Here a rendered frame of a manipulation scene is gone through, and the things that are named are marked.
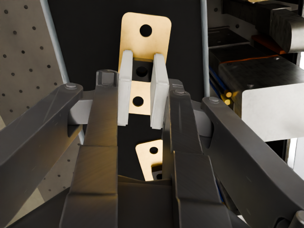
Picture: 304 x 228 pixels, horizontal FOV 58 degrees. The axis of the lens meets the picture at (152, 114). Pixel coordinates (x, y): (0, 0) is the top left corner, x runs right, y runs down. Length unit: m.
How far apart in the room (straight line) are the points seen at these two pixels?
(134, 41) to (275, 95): 0.21
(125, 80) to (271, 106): 0.25
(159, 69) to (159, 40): 0.05
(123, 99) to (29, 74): 0.66
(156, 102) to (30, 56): 0.65
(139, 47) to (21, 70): 0.61
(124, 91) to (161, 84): 0.02
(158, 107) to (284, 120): 0.25
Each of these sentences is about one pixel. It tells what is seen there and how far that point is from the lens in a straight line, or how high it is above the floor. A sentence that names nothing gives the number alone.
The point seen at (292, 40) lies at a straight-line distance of 0.36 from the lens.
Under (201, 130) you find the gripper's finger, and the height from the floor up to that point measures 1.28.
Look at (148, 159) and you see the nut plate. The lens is 0.31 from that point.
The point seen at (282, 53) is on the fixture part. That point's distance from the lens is 0.63.
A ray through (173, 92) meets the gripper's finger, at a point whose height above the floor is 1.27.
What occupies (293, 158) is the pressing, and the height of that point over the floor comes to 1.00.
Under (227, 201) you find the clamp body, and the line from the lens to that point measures 0.57.
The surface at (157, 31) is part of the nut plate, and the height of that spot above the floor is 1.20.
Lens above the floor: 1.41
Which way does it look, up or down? 63 degrees down
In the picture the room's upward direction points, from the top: 176 degrees clockwise
